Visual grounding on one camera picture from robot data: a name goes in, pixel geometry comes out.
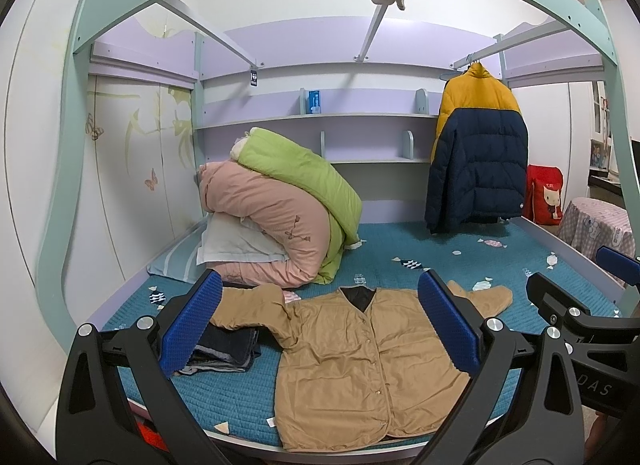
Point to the picture frame on desk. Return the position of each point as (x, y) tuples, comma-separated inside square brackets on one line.
[(600, 153)]

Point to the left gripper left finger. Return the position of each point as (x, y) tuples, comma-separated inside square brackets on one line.
[(94, 421)]

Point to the white pillow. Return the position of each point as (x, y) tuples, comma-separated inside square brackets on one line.
[(230, 239)]

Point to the striped blue pillow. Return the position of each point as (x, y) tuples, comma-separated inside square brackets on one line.
[(178, 262)]

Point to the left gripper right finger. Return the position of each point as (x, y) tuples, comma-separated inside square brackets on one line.
[(521, 405)]

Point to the yellow navy puffer jacket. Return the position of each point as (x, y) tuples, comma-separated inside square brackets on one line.
[(479, 160)]

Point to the pink folded quilt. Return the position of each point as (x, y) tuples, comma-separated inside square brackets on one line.
[(291, 216)]

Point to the dark folded clothes stack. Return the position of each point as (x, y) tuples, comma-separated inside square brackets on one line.
[(224, 351)]

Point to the blue box on shelf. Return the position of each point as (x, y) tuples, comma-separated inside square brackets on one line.
[(314, 102)]

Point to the lavender wall shelf unit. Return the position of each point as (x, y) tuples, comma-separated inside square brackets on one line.
[(161, 106)]

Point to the tan quilted jacket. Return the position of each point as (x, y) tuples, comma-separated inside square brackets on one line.
[(358, 365)]

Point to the pink patterned covered stool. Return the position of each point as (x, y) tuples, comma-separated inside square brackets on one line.
[(589, 224)]

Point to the green folded quilt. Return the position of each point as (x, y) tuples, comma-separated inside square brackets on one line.
[(280, 158)]

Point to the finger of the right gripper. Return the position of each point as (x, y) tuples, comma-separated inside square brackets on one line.
[(624, 267), (599, 338)]

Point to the red cartoon bag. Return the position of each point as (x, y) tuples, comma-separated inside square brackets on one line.
[(543, 197)]

